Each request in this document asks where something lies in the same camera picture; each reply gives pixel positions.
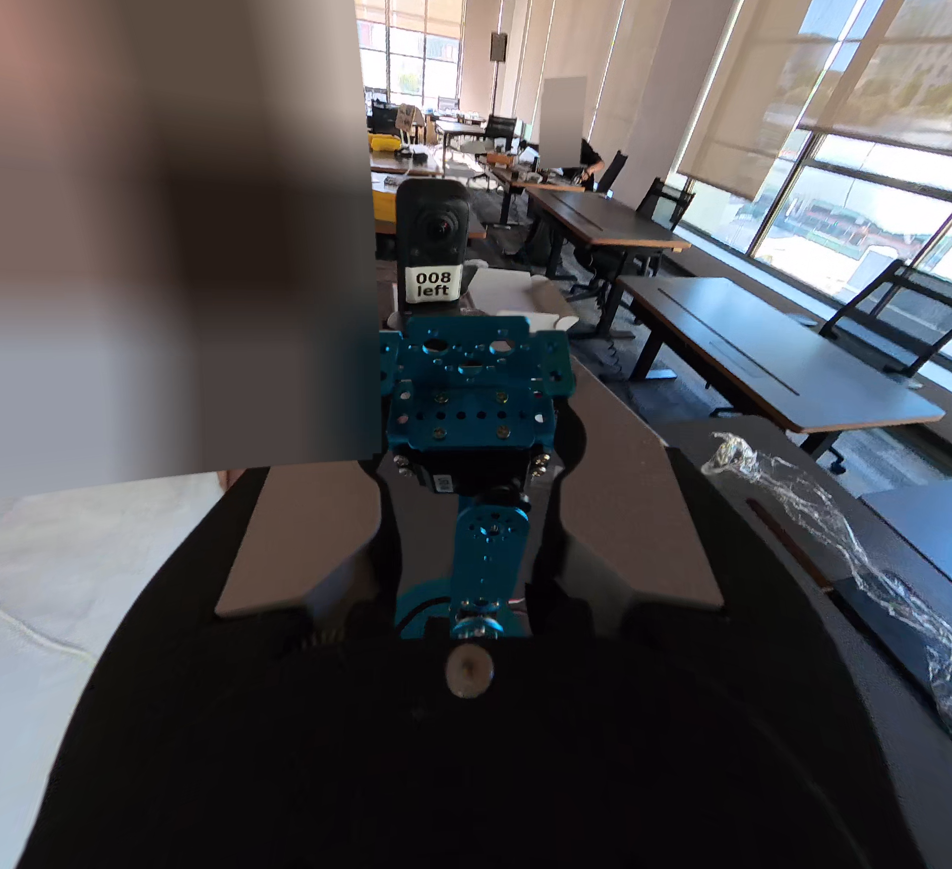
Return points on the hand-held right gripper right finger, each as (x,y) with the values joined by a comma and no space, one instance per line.
(632,497)

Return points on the grey desk with slot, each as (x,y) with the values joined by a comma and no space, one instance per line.
(744,348)

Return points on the tall end window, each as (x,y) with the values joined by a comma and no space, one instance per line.
(409,51)

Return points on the beige roller blind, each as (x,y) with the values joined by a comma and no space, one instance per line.
(758,110)

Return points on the black metal frame chair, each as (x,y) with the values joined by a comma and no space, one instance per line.
(854,298)

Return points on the crumpled clear plastic wrap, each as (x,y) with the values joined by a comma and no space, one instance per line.
(732,454)

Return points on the wood edged office desk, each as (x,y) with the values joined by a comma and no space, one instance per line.
(595,214)

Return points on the dark grey desk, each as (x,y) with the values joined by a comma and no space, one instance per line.
(892,724)

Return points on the white roller blind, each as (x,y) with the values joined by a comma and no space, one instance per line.
(580,29)

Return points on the yellow case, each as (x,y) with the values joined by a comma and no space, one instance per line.
(383,207)
(390,144)

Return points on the blue toy robot arm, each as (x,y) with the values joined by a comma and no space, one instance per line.
(476,393)

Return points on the black office chair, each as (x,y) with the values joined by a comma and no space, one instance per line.
(666,203)
(613,174)

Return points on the person's white shirt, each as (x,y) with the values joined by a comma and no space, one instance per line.
(74,586)

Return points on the large window with white frame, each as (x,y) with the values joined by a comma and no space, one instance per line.
(855,214)

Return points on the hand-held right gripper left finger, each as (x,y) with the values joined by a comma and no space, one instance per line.
(297,542)

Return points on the hanging black speaker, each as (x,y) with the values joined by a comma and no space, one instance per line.
(498,47)

